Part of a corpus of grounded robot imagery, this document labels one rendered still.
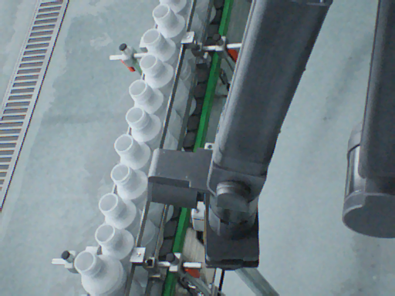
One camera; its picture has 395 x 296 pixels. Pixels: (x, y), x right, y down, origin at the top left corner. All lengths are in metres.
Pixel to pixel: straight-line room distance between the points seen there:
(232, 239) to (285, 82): 0.34
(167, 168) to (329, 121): 1.85
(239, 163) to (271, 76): 0.14
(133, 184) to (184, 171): 0.51
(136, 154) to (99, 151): 1.61
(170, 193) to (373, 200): 0.24
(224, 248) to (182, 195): 0.11
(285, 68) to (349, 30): 2.25
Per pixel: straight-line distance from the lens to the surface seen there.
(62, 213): 2.96
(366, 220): 0.82
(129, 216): 1.37
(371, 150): 0.75
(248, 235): 0.98
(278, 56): 0.64
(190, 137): 1.56
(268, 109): 0.71
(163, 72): 1.49
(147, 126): 1.43
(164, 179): 0.88
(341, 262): 2.45
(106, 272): 1.30
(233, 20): 1.75
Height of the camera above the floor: 2.20
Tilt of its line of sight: 52 degrees down
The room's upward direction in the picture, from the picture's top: 38 degrees counter-clockwise
